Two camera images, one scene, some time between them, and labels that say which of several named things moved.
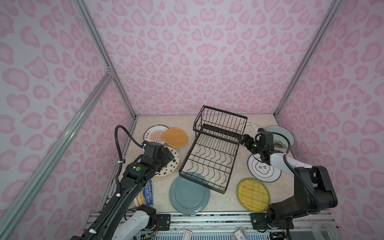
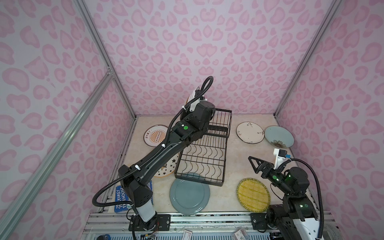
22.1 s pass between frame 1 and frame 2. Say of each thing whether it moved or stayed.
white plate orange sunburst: stayed
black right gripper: moved
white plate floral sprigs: stayed
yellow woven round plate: stayed
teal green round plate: stayed
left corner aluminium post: stayed
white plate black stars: stayed
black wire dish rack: moved
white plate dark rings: moved
